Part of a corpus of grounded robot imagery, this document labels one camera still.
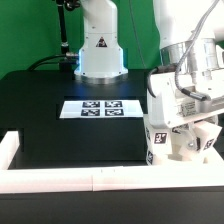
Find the white marker sheet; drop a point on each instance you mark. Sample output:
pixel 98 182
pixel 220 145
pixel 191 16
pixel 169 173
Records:
pixel 101 109

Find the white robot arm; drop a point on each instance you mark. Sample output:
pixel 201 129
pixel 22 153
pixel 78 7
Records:
pixel 186 32

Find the white U-shaped fence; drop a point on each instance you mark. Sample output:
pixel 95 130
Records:
pixel 102 178

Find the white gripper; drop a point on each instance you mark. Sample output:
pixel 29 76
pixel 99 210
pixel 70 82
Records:
pixel 170 107

